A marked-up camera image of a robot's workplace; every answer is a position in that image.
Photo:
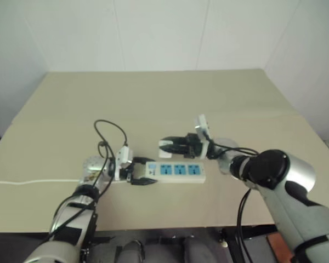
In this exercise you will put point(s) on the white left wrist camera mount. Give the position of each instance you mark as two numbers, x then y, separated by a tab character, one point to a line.
122	156

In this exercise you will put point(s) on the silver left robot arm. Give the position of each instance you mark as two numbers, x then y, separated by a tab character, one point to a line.
71	211

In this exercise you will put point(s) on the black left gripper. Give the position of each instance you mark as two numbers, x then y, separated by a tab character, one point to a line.
125	173

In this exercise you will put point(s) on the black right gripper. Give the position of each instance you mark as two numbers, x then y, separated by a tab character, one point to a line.
193	146

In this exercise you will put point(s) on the small white round foot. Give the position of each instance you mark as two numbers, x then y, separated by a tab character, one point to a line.
223	242

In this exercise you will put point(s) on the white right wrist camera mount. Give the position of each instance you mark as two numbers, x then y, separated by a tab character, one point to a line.
202	127

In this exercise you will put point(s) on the dark rounded shape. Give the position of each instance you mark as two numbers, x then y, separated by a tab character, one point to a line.
131	252

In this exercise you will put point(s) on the white power strip blue sockets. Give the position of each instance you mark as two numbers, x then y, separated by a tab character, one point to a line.
178	170

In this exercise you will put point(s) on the red-brown flat object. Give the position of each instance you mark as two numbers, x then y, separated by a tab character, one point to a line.
279	248

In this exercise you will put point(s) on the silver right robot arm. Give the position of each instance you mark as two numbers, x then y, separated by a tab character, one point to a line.
288	197

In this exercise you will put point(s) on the white charger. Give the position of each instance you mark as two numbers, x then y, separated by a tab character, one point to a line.
164	154

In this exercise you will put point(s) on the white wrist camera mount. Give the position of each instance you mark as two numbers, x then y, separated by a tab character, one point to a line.
202	127
122	156

